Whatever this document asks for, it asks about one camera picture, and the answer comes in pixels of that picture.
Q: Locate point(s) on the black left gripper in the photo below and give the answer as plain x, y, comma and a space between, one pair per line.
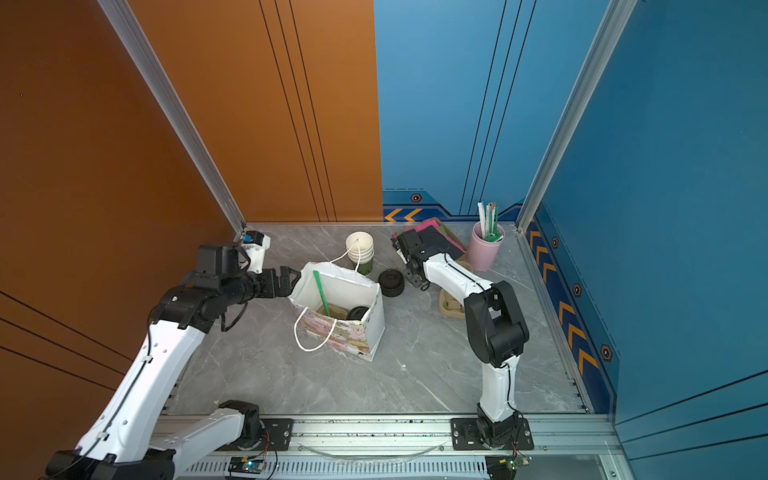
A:
287, 286

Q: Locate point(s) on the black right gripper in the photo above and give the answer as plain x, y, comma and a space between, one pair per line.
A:
416, 281

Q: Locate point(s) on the green straw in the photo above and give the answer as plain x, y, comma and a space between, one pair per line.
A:
318, 280

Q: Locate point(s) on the patterned paper gift bag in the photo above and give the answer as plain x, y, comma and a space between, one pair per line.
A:
338, 305

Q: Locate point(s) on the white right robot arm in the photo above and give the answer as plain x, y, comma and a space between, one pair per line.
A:
496, 331

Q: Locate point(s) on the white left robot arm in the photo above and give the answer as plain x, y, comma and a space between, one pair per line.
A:
118, 445

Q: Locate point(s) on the pink napkin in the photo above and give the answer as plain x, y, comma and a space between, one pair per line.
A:
442, 228

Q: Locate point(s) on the brown cardboard napkin tray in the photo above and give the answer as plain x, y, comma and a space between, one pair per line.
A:
431, 235

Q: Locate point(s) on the stack of black lids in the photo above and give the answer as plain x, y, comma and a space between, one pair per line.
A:
392, 283

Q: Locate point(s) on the stack of paper cups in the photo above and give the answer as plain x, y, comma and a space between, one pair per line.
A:
360, 251

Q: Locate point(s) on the beige pulp cup carrier stack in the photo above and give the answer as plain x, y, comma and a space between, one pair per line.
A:
450, 303

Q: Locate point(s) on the pink metal bucket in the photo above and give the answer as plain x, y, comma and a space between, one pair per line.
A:
481, 254

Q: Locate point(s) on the green circuit board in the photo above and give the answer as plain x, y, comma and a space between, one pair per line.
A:
246, 465

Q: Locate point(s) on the small circuit board right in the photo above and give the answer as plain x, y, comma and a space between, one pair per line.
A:
505, 467

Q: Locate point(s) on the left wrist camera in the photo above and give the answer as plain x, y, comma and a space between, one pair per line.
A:
255, 244

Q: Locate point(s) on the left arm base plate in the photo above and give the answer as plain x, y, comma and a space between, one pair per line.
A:
273, 434

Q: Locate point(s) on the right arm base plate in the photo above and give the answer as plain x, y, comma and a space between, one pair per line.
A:
479, 433

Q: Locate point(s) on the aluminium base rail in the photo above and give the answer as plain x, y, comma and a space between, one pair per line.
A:
419, 446

